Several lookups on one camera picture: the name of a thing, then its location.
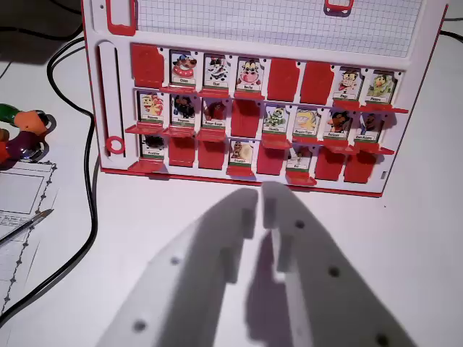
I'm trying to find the red flap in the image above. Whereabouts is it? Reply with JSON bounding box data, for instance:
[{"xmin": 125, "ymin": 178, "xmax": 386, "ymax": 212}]
[{"xmin": 160, "ymin": 85, "xmax": 200, "ymax": 95}]

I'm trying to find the thin pen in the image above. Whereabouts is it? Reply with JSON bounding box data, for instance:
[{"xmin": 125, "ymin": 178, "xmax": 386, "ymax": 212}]
[{"xmin": 0, "ymin": 208, "xmax": 55, "ymax": 247}]

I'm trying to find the printed paper sheet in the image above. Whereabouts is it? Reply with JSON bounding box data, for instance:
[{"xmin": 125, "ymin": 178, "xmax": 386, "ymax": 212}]
[{"xmin": 0, "ymin": 160, "xmax": 59, "ymax": 316}]

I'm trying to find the purple toy piece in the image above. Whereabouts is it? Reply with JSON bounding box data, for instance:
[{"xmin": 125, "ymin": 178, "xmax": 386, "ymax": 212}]
[{"xmin": 4, "ymin": 129, "xmax": 47, "ymax": 162}]

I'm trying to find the orange toy piece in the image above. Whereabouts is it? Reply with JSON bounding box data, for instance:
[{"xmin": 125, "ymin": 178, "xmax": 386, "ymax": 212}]
[{"xmin": 14, "ymin": 109, "xmax": 48, "ymax": 133}]

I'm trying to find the green toy piece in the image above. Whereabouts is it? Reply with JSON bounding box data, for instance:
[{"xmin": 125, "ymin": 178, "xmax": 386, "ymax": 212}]
[{"xmin": 0, "ymin": 103, "xmax": 23, "ymax": 128}]

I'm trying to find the red and white game board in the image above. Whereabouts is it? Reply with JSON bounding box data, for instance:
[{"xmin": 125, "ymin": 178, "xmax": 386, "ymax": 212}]
[{"xmin": 80, "ymin": 0, "xmax": 449, "ymax": 198}]

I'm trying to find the long black looping cable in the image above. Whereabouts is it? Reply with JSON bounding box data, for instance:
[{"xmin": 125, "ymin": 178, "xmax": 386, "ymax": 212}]
[{"xmin": 0, "ymin": 35, "xmax": 100, "ymax": 323}]

